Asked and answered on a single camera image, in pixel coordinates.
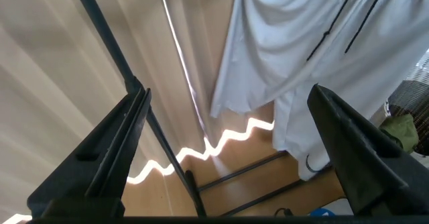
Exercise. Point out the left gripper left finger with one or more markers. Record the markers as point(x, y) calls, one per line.
point(100, 163)

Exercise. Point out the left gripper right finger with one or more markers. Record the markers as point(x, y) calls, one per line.
point(368, 163)

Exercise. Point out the green garment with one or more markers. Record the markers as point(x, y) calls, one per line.
point(402, 130)

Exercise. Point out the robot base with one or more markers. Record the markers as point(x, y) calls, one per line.
point(326, 212)

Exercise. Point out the white laundry basket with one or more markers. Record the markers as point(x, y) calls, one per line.
point(409, 93)

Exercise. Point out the black clothes rack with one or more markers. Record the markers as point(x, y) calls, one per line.
point(130, 83)

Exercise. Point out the beige curtain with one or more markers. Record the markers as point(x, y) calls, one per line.
point(50, 83)

